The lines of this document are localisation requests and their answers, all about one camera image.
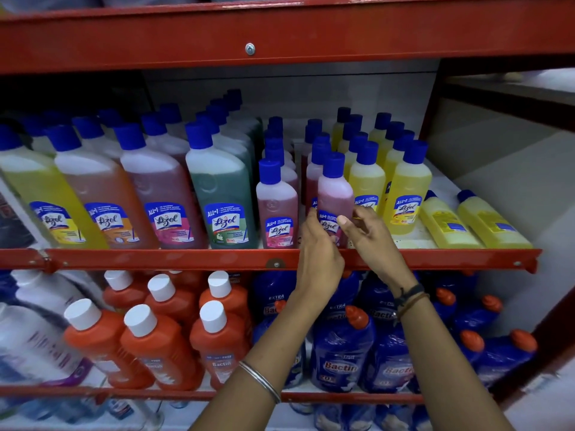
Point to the person's left hand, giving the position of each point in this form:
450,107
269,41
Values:
321,264

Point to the large pink cleaner bottle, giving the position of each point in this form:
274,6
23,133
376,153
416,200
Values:
166,145
157,188
170,114

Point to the large orange cleaner bottle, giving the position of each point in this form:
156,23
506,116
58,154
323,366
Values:
101,145
110,117
103,192

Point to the person's right thumb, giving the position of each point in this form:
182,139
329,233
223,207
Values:
347,229

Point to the row of blue refill packs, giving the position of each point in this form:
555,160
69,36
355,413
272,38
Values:
359,417

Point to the white bottle with purple label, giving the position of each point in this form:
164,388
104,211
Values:
27,341

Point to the person's right forearm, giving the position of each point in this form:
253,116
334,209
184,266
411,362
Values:
444,363

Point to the large green cleaner bottle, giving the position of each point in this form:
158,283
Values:
219,109
233,98
233,145
220,192

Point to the small pink cleaner bottle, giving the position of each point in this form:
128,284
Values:
334,192

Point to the large yellow cleaner bottle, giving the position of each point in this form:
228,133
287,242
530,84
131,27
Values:
38,141
45,192

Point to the group of orange white-capped bottles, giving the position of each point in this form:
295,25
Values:
152,345

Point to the person's left fingers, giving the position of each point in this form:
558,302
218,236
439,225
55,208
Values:
312,228

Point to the silver bangle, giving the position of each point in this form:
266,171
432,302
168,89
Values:
260,380

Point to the group of blue orange-capped bottles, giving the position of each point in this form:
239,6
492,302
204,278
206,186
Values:
341,354

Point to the group of small pink bottles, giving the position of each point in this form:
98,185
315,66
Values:
276,206

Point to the group of small yellow bottles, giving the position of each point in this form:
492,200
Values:
406,188

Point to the person's left forearm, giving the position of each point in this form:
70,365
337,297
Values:
265,359

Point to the person's right hand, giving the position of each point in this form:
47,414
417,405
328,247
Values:
379,251

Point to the red metal shelf rack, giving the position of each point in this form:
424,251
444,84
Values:
134,35

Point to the white plastic bottle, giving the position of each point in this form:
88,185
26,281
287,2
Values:
42,289

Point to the black thread wristband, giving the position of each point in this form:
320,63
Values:
409,294

